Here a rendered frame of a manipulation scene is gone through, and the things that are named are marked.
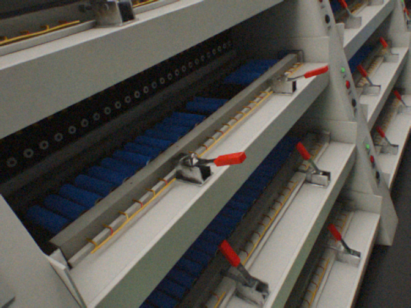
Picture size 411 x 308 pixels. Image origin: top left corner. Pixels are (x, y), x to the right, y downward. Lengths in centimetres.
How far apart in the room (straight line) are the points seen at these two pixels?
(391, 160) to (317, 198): 48
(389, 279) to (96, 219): 67
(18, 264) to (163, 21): 26
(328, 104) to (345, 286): 36
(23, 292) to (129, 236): 11
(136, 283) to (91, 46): 21
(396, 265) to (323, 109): 38
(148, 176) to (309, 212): 31
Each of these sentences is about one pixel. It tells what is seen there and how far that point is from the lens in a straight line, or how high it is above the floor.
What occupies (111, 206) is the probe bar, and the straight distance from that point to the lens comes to 35.
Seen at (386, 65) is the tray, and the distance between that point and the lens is 125.
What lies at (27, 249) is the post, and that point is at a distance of 28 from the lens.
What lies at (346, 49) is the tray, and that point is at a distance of 85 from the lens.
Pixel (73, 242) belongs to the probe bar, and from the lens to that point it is 34.
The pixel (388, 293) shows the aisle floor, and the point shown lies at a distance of 84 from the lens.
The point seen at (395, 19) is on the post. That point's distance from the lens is 141.
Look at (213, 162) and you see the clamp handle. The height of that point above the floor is 49.
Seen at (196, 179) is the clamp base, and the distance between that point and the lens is 38.
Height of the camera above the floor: 61
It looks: 16 degrees down
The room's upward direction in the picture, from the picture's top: 26 degrees counter-clockwise
